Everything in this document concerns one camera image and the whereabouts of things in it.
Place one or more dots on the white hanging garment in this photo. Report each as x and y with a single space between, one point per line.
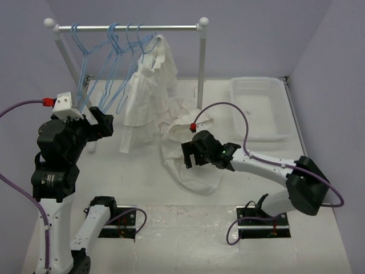
148 94

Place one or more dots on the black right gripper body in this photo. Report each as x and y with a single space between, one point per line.
202 157

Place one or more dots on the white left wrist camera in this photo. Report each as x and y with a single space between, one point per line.
64 107

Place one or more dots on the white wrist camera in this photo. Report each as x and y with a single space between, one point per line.
197 127
64 107

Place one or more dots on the white plastic basket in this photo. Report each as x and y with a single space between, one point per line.
263 100

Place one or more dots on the white skirt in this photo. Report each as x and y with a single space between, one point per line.
175 130

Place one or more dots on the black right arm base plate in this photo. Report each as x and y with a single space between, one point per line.
255 229

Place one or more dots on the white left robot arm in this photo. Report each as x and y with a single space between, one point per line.
54 186

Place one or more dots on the white clothes rack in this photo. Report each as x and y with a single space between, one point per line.
91 36

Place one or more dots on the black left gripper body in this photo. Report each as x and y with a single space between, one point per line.
82 131

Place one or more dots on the blue hanger holding garment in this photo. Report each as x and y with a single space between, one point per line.
147 44

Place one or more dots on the blue wire hanger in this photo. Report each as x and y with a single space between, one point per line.
81 99

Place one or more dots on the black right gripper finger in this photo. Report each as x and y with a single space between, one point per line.
189 160
188 148

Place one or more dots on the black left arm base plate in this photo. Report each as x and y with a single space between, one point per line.
122 228

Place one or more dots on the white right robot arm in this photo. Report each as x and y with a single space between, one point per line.
305 185

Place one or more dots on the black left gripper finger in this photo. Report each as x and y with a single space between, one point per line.
99 116
105 128

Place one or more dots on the blue empty hangers bunch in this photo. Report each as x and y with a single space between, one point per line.
120 54

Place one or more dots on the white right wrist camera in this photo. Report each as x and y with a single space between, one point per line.
197 127

